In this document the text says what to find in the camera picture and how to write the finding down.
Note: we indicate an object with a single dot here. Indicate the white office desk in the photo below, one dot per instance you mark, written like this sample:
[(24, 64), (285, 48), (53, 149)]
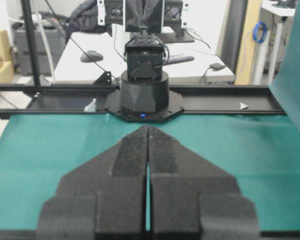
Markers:
[(207, 68)]

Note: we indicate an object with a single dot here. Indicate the black computer mouse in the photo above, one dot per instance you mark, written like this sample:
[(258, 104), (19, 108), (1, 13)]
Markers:
[(91, 56)]

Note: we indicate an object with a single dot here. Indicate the cardboard box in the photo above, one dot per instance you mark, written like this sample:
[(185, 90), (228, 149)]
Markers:
[(6, 59)]

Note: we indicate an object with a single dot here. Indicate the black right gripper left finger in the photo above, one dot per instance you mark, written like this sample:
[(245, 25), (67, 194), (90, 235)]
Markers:
[(102, 199)]

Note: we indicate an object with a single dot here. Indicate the black vertical frame post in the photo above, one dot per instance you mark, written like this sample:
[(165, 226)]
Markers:
[(31, 41)]

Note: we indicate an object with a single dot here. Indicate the black monitor stand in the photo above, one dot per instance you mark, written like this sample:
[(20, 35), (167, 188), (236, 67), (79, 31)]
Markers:
[(176, 36)]

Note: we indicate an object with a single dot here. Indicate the green table cloth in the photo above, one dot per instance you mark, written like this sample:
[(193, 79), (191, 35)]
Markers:
[(261, 151)]

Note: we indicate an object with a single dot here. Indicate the black aluminium frame rail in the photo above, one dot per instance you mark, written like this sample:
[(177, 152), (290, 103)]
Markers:
[(185, 99)]

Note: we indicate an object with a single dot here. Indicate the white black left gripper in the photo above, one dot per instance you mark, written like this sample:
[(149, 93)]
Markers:
[(151, 15)]

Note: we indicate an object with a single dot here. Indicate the grey filing cabinet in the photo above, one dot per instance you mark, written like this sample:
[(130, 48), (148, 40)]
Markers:
[(56, 44)]

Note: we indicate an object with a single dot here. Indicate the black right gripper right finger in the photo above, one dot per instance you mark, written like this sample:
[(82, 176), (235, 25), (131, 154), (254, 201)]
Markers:
[(194, 199)]

